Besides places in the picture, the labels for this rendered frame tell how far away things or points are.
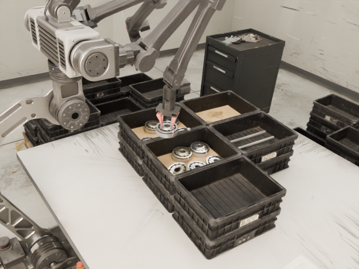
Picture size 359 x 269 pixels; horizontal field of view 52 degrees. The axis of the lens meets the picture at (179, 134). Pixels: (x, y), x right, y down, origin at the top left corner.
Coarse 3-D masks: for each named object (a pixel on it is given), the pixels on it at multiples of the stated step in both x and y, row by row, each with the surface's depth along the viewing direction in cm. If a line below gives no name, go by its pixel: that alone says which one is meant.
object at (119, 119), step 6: (150, 108) 211; (126, 114) 203; (192, 114) 209; (120, 120) 198; (198, 120) 203; (126, 126) 192; (198, 126) 198; (132, 132) 188; (180, 132) 192; (138, 138) 184; (156, 138) 185; (138, 144) 183
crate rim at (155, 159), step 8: (200, 128) 196; (208, 128) 197; (144, 144) 180; (152, 152) 175; (240, 152) 180; (224, 160) 173; (160, 168) 168; (200, 168) 167; (168, 176) 163; (176, 176) 161
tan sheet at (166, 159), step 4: (212, 152) 196; (160, 156) 189; (164, 156) 190; (168, 156) 190; (192, 156) 191; (208, 156) 192; (220, 156) 193; (160, 160) 187; (164, 160) 187; (168, 160) 187; (172, 160) 187; (192, 160) 189; (196, 160) 189; (200, 160) 189; (204, 160) 189; (164, 164) 184; (168, 164) 184
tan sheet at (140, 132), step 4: (180, 124) 218; (136, 128) 211; (140, 128) 211; (136, 132) 207; (140, 132) 207; (144, 132) 208; (140, 136) 204; (144, 136) 204; (148, 136) 205; (152, 136) 205; (156, 136) 205
